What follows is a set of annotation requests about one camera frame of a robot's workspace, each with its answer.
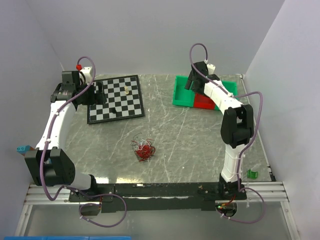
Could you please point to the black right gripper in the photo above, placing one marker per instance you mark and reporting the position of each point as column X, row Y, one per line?
column 189, row 82

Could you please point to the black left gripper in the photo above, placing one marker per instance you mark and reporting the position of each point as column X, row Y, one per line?
column 98, row 98

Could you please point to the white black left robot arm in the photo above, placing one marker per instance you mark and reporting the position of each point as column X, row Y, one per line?
column 48, row 163

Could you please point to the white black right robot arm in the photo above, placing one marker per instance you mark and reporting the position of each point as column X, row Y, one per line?
column 237, row 127

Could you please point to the black chess piece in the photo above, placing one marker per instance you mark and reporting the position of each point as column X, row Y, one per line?
column 114, row 110

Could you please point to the black white chessboard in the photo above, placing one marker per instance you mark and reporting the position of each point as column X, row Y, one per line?
column 127, row 106

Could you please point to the cream chess pawn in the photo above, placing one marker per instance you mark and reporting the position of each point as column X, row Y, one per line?
column 126, row 90

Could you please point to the blue brown block tower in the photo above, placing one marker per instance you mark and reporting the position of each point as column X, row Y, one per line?
column 23, row 149

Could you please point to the small green clip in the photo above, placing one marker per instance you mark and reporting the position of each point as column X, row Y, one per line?
column 252, row 174

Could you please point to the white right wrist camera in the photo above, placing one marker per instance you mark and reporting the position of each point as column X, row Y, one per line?
column 211, row 68

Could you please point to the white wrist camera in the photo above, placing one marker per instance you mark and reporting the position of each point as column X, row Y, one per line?
column 85, row 73
column 211, row 68

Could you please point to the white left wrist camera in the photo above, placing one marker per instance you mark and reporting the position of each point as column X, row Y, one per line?
column 85, row 73

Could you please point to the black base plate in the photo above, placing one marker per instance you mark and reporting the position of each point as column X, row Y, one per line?
column 159, row 196

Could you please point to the aluminium rail frame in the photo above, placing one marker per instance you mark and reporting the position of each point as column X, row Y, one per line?
column 256, row 192

